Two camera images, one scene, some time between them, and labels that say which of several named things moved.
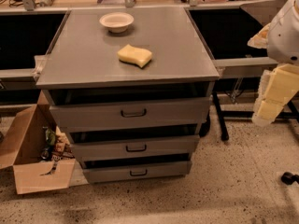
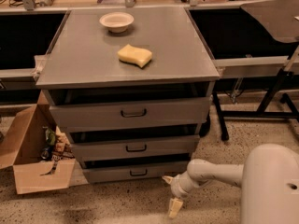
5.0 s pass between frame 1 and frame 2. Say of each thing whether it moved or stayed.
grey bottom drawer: stayed
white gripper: moved
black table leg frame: stayed
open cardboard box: stayed
